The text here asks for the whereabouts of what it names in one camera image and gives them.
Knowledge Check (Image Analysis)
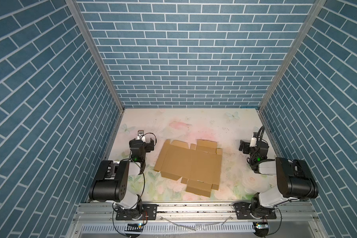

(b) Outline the aluminium front rail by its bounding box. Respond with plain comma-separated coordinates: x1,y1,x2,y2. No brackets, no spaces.
66,201,327,238

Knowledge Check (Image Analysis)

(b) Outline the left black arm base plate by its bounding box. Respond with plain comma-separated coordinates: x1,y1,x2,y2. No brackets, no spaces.
114,204,158,221

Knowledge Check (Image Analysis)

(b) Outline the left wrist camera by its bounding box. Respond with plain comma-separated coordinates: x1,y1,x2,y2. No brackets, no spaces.
137,130,145,141

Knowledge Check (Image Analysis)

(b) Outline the right green circuit board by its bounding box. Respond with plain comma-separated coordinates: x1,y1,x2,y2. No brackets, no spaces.
253,222,269,230

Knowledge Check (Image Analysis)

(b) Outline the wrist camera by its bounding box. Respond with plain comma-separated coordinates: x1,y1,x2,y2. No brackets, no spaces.
250,132,259,147
137,130,145,141

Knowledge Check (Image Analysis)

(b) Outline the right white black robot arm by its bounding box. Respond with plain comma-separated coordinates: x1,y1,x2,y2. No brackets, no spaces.
239,138,319,218

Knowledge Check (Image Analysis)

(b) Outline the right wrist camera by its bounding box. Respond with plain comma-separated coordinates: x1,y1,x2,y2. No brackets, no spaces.
250,132,259,147

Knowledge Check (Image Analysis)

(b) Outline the brown cardboard box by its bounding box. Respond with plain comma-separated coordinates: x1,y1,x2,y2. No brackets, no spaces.
154,139,223,197

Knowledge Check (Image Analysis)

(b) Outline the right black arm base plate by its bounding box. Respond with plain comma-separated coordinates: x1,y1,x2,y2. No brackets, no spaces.
232,202,277,220

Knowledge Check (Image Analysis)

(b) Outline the green circuit board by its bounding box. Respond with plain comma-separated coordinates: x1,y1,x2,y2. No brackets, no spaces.
253,222,269,230
125,224,145,233

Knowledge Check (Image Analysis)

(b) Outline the left green circuit board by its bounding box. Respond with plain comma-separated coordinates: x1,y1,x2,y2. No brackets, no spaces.
125,224,145,233

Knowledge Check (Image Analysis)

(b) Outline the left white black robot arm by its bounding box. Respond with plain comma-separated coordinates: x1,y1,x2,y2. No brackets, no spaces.
89,135,157,214

